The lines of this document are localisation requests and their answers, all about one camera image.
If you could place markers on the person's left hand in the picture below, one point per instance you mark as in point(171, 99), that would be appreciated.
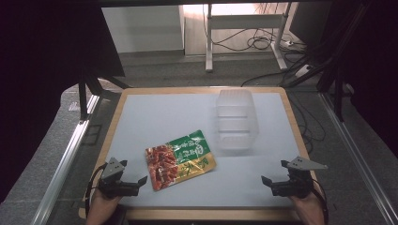
point(100, 209)

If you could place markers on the aluminium floor rail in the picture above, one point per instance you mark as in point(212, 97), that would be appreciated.
point(359, 156)
point(64, 162)

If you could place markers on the red and green snack packet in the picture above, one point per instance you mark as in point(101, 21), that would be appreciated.
point(180, 159)

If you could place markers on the black curtain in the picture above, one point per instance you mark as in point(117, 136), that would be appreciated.
point(47, 62)
point(375, 62)

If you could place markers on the white power strip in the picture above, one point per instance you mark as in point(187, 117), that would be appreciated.
point(302, 71)

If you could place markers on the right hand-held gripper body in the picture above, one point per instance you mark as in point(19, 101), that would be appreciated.
point(292, 189)

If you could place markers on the clear plastic container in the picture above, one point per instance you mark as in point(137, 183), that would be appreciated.
point(236, 118)

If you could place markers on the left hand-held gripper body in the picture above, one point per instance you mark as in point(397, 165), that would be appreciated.
point(117, 188)

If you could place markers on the white table with wooden edge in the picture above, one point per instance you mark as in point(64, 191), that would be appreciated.
point(162, 112)

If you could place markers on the white cabinet panel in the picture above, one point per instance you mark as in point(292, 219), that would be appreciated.
point(142, 29)

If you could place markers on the person's right hand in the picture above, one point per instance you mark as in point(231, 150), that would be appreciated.
point(309, 211)

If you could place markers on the white metal desk frame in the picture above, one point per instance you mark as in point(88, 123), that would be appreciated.
point(244, 22)

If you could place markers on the black metal stand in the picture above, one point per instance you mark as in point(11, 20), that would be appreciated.
point(94, 90)
point(331, 68)

